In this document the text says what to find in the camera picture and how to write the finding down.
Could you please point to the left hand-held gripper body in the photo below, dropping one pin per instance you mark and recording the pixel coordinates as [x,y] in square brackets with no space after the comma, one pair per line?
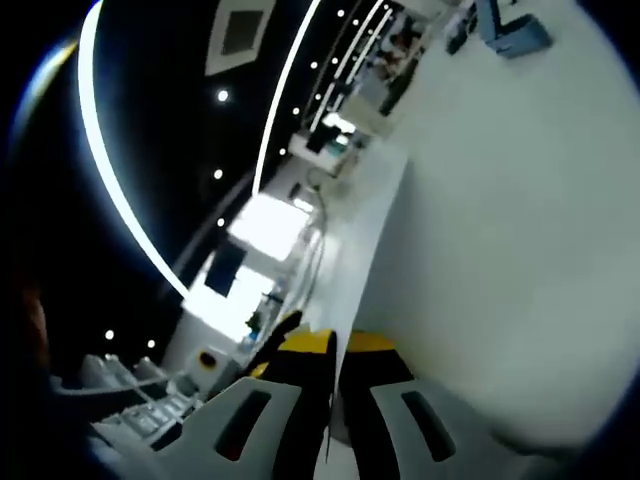
[207,360]

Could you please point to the large wall television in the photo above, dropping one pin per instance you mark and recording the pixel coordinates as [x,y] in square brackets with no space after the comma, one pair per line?
[225,270]

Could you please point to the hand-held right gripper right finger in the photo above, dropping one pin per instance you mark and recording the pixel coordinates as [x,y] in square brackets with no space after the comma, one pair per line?
[375,370]

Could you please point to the ceiling air vent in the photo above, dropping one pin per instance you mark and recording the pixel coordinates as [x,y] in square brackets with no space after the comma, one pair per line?
[242,32]

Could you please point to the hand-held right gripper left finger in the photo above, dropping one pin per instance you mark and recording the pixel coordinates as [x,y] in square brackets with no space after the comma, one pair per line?
[300,380]

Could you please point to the ceiling spot lights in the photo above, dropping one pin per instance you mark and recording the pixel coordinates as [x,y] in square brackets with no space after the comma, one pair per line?
[222,95]

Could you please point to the ceiling light strips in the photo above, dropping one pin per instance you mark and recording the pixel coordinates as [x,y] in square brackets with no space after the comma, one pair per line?
[87,100]

